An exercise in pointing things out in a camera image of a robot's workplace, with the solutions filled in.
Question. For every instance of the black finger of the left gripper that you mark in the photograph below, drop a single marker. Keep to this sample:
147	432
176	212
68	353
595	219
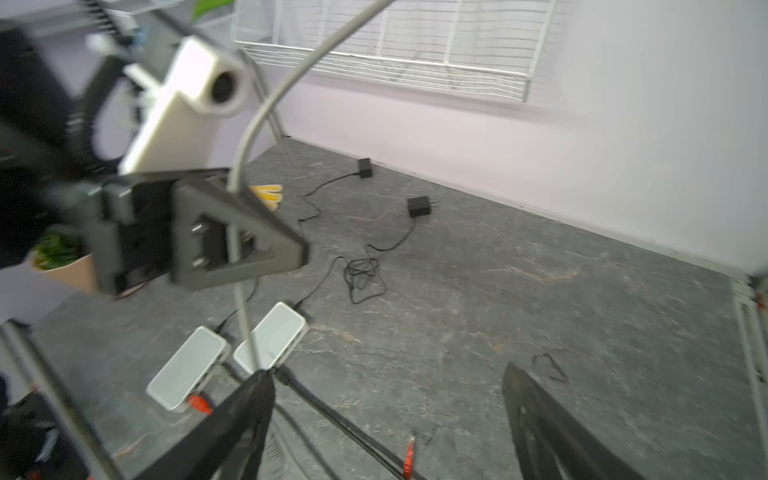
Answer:
221	238

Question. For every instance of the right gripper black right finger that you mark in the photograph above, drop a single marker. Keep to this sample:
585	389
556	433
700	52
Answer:
549	442

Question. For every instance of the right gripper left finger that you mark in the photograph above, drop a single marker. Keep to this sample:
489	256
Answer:
231	439

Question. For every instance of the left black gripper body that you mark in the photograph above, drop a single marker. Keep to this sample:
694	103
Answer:
125	223

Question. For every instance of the white network switch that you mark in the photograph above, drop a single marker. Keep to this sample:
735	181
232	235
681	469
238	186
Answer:
275	337
188	370

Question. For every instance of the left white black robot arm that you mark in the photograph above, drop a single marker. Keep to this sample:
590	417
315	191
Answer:
48	136

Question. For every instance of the green potted plant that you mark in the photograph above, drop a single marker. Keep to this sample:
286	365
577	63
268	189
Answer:
63	257

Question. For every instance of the yellow work glove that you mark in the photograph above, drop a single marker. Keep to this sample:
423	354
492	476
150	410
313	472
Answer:
270	195

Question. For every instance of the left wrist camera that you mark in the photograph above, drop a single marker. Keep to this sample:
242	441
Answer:
203	86

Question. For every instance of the long white wire basket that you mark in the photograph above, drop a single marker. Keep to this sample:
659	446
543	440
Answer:
465	47

